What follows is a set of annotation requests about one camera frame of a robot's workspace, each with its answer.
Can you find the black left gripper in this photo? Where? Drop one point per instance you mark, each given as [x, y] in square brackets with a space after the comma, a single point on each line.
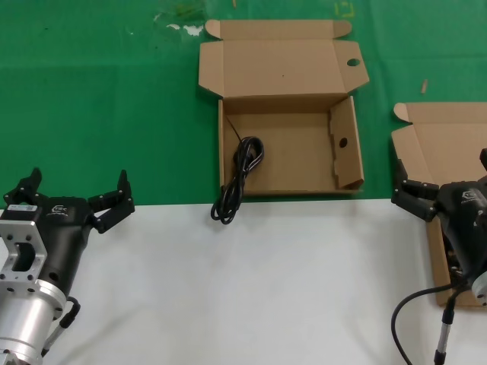
[62, 235]

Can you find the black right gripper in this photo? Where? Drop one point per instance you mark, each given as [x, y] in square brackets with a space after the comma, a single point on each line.
[466, 228]

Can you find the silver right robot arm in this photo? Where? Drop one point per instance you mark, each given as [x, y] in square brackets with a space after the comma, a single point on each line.
[481, 289]

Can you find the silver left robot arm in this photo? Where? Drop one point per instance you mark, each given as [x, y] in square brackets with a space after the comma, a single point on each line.
[23, 319]

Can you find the open cardboard box with parts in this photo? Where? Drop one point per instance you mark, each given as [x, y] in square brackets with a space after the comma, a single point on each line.
[437, 144]

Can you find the empty open cardboard box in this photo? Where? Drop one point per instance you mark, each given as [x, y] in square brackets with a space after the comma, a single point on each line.
[296, 152]

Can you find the small cardboard scrap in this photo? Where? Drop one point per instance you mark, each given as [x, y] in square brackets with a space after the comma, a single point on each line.
[424, 86]

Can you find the green table mat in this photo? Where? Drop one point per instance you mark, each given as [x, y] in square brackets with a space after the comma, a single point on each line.
[95, 95]

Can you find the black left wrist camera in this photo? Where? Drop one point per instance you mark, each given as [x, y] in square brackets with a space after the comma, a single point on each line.
[23, 213]

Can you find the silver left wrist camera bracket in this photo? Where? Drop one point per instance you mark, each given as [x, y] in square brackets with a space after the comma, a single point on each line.
[32, 235]

